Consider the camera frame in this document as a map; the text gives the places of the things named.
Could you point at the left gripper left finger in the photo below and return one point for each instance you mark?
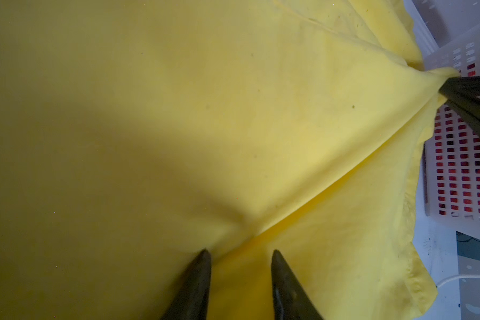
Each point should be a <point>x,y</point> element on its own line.
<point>191,301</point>

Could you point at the white plastic basket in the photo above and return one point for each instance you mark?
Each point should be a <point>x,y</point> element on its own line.
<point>458,54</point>

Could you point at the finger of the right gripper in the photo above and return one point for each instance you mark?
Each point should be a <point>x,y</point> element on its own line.
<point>463,96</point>

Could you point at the red shorts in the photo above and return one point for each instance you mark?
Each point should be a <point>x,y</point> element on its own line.
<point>455,161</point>

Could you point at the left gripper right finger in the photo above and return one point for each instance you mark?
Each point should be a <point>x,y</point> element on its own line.
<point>290,302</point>

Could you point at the yellow shorts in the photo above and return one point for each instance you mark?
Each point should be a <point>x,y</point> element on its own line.
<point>134,134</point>

